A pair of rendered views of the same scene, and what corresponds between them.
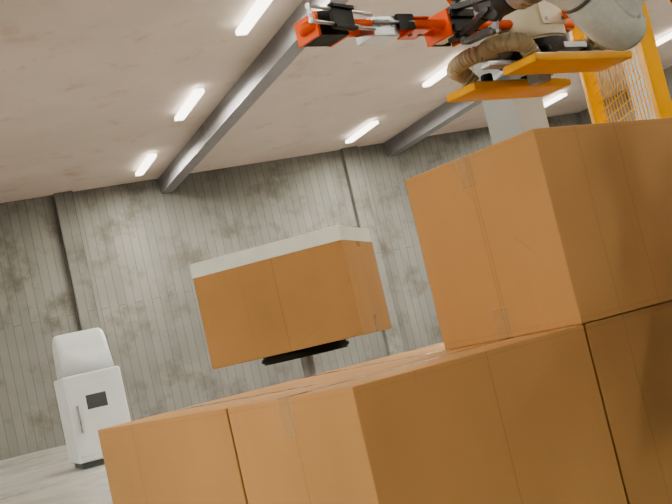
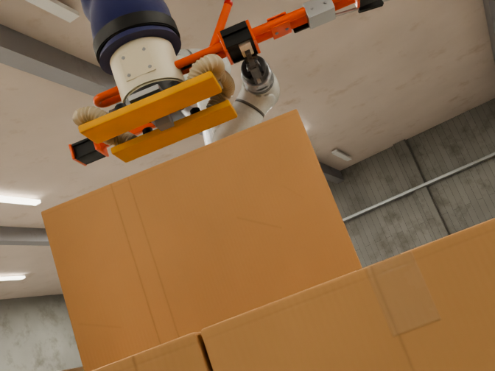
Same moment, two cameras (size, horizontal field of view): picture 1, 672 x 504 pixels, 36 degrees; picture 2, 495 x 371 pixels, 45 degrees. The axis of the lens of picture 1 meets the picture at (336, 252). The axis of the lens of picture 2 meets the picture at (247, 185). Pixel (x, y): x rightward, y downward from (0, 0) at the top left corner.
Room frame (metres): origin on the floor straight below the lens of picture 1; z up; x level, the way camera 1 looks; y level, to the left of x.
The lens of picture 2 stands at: (3.33, 0.51, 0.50)
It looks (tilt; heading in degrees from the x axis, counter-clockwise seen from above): 15 degrees up; 223
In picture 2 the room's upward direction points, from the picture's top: 20 degrees counter-clockwise
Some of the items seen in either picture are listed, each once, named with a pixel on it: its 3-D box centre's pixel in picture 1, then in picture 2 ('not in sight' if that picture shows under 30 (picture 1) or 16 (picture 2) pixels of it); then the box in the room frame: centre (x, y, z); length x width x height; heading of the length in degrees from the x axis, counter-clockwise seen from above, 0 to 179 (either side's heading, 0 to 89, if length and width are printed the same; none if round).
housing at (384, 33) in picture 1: (376, 30); (319, 11); (2.10, -0.19, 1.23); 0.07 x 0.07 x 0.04; 37
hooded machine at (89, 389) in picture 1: (90, 396); not in sight; (9.83, 2.58, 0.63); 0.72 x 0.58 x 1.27; 19
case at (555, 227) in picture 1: (575, 230); (216, 257); (2.37, -0.55, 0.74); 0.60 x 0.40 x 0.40; 128
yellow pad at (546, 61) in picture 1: (567, 56); (173, 127); (2.31, -0.61, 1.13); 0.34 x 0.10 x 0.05; 127
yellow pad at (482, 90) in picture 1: (508, 83); (149, 103); (2.46, -0.50, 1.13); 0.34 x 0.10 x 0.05; 127
